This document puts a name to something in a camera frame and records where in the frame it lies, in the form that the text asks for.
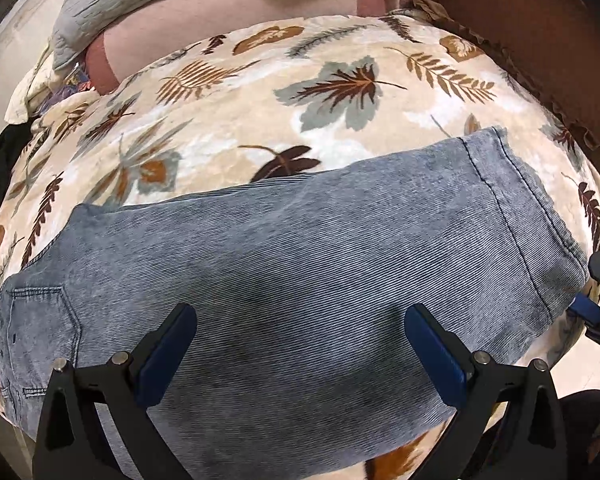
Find grey-blue denim pants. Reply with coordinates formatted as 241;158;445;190
0;128;588;479

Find black garment at sofa end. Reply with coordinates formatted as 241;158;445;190
0;118;34;208

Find colourful snack packet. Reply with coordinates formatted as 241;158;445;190
64;62;92;96

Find white floral pillow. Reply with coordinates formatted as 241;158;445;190
4;44;74;125

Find leaf-print fleece blanket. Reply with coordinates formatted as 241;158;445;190
0;12;600;480

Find pink sofa armrest bolster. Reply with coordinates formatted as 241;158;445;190
85;0;386;94

